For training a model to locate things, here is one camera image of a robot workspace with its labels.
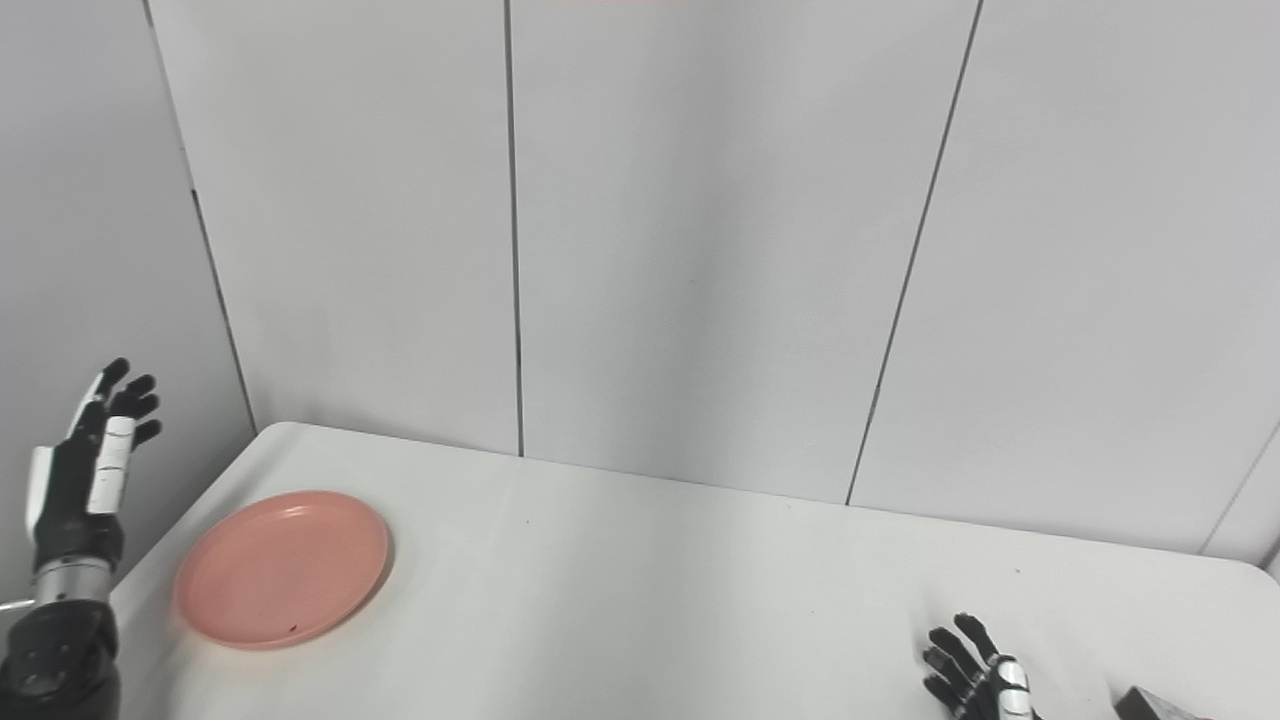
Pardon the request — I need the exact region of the chocolate cake slice with fruit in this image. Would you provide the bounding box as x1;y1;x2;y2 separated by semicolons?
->
1114;687;1213;720

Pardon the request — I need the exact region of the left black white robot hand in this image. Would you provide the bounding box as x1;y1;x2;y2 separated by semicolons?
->
25;358;163;579

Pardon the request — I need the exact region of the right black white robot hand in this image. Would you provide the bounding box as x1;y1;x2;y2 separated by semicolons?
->
922;613;1043;720

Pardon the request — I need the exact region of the pink round plate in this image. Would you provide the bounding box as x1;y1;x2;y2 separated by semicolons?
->
174;490;392;651

